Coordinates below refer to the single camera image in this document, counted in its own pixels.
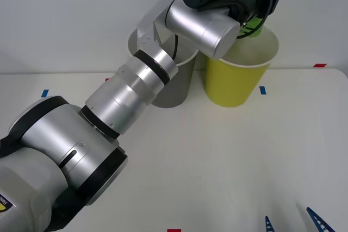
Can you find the green plastic bottle black cap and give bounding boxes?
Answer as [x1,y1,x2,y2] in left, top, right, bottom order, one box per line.
[238,0,289,39]

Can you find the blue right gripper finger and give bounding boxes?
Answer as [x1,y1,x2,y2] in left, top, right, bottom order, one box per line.
[306,206,337,232]
[264,215,274,232]

